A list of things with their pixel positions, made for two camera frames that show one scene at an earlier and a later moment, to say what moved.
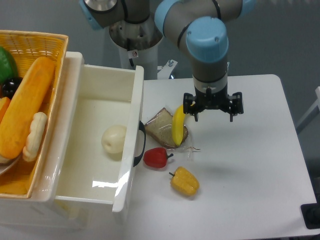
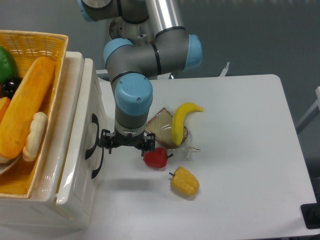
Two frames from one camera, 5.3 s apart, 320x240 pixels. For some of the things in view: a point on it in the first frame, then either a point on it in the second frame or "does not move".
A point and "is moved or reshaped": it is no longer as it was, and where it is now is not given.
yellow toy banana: x=177 y=125 does not move
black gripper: x=192 y=104 → x=115 y=139
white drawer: x=101 y=135 is moved or reshaped
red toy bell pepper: x=156 y=157 does not move
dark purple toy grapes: x=10 y=86 does not move
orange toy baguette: x=23 y=109 does not move
